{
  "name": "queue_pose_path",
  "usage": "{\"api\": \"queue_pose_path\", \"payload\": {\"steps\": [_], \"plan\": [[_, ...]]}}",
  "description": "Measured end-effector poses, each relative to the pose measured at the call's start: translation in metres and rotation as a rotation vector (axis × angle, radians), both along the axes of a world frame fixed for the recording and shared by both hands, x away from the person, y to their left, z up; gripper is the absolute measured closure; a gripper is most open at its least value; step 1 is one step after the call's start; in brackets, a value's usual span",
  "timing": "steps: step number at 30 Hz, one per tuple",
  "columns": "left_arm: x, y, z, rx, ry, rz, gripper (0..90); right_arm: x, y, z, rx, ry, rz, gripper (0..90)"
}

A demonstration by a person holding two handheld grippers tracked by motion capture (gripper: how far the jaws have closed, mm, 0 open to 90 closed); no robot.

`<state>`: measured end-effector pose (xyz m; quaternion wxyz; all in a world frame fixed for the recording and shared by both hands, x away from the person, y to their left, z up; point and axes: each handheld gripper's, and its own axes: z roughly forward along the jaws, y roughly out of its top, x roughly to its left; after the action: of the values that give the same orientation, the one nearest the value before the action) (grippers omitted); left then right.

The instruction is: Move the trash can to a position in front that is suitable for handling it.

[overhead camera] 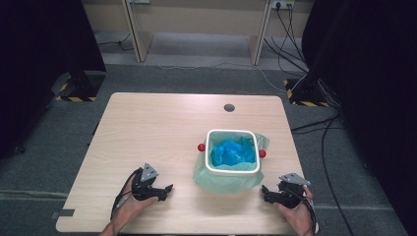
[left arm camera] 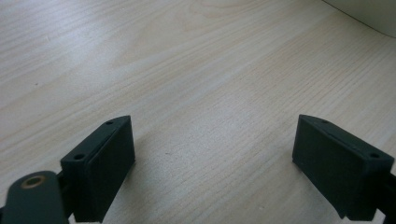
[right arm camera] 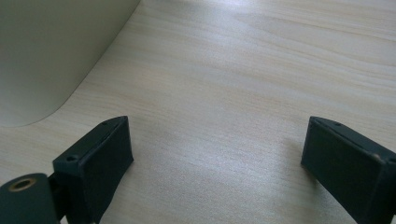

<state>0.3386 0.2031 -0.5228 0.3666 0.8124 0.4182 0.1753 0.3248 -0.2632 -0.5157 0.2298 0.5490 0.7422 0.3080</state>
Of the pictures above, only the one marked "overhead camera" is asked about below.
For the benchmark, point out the grey table grommet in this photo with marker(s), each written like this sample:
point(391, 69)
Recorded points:
point(229, 107)

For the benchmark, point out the red round knob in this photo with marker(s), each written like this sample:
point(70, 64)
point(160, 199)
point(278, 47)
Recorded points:
point(201, 147)
point(262, 153)

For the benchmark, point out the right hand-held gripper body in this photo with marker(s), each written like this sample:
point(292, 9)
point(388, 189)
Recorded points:
point(290, 196)

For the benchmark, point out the beige desk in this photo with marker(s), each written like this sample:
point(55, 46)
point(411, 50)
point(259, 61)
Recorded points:
point(196, 16)

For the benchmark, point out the black stand base striped tape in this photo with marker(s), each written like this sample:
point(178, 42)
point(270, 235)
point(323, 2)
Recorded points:
point(306, 93)

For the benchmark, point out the black curtain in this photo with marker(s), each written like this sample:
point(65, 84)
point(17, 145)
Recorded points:
point(370, 82)
point(39, 65)

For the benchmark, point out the green plastic bag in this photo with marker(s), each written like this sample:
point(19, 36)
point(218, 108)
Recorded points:
point(226, 183)

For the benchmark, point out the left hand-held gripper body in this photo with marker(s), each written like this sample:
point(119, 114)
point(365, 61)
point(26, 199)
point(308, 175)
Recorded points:
point(144, 190)

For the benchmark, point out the white wall socket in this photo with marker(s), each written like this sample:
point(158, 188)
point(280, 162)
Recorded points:
point(282, 4)

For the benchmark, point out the white plastic bin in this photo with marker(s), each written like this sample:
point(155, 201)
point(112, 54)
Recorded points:
point(233, 171)

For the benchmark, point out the person's right hand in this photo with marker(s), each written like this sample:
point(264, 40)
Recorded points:
point(301, 214)

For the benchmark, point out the blue plastic bag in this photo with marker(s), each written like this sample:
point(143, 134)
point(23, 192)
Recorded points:
point(232, 152)

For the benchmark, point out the grey floor tape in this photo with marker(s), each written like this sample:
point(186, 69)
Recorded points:
point(64, 213)

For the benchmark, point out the person's left hand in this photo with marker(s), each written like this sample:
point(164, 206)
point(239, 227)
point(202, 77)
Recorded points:
point(129, 208)

